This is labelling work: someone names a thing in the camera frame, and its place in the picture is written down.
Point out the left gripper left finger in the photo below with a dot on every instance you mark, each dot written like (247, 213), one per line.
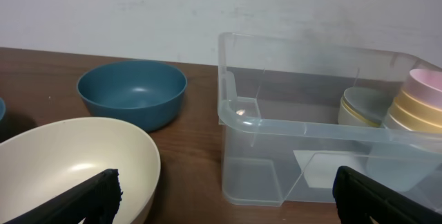
(94, 201)

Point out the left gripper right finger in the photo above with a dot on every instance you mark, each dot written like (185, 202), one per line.
(359, 199)

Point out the light blue cup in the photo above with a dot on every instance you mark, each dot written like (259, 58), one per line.
(400, 166)

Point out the large cream bowl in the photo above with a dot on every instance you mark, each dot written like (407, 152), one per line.
(44, 162)

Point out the small yellow bowl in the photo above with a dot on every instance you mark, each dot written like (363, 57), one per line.
(359, 115)

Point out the small white bowl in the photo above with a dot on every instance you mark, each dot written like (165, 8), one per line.
(348, 117)

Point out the cream cup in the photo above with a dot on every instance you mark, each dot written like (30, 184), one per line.
(391, 123)

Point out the small grey bowl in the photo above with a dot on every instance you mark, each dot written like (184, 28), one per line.
(368, 104)

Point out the yellow cup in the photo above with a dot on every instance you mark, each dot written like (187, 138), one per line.
(417, 108)
(412, 122)

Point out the dark blue bowl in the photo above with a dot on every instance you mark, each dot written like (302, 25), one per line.
(148, 94)
(2, 109)

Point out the pink cup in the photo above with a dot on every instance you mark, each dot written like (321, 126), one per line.
(425, 86)

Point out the clear plastic storage container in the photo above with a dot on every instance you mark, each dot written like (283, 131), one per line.
(278, 100)

